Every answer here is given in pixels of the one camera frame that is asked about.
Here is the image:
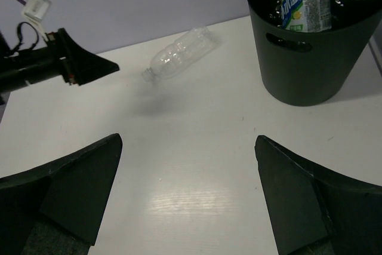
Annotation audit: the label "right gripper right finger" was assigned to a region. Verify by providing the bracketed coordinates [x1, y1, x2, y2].
[254, 136, 381, 254]

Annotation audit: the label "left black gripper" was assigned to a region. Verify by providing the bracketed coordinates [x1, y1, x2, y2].
[1, 28, 120, 94]

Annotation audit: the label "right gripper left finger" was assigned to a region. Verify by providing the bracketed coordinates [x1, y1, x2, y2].
[1, 133, 122, 254]

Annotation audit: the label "clear bottle blue cap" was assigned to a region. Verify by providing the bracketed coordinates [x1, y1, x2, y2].
[141, 26, 221, 82]

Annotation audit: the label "labelled clear bottle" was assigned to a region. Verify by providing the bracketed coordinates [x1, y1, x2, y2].
[269, 0, 332, 33]

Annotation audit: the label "black round bin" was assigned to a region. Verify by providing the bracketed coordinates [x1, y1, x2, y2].
[247, 0, 381, 106]

